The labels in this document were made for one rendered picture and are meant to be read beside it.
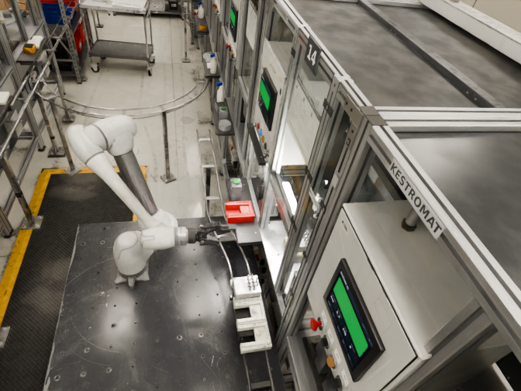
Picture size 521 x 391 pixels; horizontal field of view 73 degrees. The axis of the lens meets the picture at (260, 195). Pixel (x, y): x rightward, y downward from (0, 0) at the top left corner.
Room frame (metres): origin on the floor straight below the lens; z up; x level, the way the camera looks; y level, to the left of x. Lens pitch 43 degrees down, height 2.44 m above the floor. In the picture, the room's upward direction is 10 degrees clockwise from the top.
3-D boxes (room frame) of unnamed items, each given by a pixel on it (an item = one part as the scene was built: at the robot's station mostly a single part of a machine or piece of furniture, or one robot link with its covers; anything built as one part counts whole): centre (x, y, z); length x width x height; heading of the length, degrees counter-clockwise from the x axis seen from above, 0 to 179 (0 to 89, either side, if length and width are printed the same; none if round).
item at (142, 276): (1.07, 0.64, 0.71); 0.22 x 0.18 x 0.06; 18
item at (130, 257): (1.10, 0.64, 0.85); 0.18 x 0.16 x 0.22; 151
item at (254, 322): (0.85, -0.05, 0.84); 0.36 x 0.14 x 0.10; 18
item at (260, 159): (1.56, 0.07, 1.37); 0.36 x 0.04 x 0.04; 18
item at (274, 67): (1.60, -0.06, 1.60); 0.42 x 0.29 x 0.46; 18
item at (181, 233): (1.04, 0.33, 1.12); 0.09 x 0.06 x 0.09; 18
